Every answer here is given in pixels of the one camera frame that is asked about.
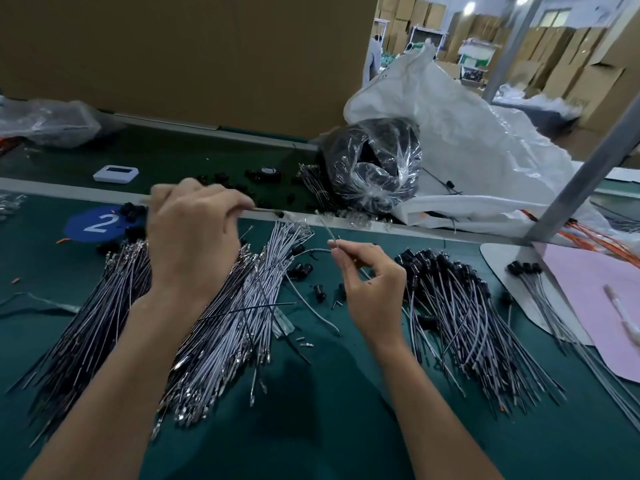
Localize pile of grey wires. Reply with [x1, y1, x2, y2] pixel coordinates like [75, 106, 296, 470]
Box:
[10, 215, 316, 446]

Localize white pen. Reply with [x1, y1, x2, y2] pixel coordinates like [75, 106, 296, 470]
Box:
[603, 285, 640, 346]

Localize brown cardboard panel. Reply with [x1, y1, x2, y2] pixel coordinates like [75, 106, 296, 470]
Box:
[0, 0, 379, 139]

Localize person's left forearm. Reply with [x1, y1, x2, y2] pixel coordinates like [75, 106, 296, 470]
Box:
[25, 295, 216, 480]

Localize stack of cardboard boxes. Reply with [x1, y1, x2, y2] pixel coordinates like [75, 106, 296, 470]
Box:
[500, 0, 640, 136]

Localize small white timer device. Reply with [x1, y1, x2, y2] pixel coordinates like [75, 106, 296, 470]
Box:
[93, 165, 140, 185]

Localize grey metal frame post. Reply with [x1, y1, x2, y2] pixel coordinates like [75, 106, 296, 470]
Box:
[525, 95, 640, 244]
[483, 0, 546, 101]

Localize pink paper sheet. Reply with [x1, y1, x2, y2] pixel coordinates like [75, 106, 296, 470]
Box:
[535, 241, 640, 384]

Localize bundle of orange wires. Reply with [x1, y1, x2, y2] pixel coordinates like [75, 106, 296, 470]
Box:
[522, 207, 640, 264]

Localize person's right forearm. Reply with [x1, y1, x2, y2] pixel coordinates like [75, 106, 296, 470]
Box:
[365, 335, 506, 480]

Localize clear plastic strip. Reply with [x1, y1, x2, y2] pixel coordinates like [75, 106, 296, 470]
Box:
[0, 291, 81, 316]

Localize blue round number sticker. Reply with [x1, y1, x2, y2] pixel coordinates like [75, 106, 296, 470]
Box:
[63, 205, 136, 244]

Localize pile of wires with black caps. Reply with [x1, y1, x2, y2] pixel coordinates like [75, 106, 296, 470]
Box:
[397, 249, 566, 416]

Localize person's left hand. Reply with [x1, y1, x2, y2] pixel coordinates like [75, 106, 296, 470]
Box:
[146, 177, 257, 312]

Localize small bundle of capped wires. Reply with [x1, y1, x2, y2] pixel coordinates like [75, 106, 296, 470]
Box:
[505, 259, 640, 431]

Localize large white plastic sack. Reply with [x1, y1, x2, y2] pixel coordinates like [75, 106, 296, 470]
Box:
[344, 43, 640, 236]

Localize person's right hand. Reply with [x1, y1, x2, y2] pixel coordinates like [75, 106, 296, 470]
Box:
[328, 239, 409, 349]

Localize crumpled clear plastic bag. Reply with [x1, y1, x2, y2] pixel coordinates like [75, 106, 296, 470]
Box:
[0, 97, 121, 149]

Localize clear bag with black contents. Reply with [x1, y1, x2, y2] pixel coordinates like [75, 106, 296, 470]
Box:
[320, 117, 423, 214]

